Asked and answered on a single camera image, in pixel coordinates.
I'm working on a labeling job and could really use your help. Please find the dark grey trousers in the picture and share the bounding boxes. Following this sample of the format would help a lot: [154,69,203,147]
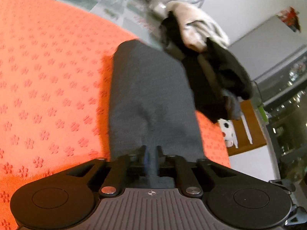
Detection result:
[109,39,204,188]

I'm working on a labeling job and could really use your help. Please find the white spotted cushion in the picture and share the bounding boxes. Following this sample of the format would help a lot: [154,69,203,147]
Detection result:
[218,119,238,149]

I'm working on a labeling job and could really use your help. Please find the wooden chair right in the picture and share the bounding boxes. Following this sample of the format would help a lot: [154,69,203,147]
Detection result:
[227,100,266,156]

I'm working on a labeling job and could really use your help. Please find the black garment right pile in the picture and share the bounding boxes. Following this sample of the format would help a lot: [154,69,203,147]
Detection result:
[160,12,253,123]

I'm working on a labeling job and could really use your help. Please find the orange patterned table mat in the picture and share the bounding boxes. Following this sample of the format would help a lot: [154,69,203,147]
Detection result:
[0,0,232,230]

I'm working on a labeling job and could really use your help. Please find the cream white sweater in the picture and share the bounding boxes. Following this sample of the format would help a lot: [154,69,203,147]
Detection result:
[166,1,229,53]

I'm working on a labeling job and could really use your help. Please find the grey refrigerator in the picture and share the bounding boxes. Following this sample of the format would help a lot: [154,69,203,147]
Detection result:
[229,16,306,105]

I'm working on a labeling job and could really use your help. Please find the checkered tablecloth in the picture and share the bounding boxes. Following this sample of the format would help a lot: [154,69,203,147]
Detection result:
[55,0,162,50]

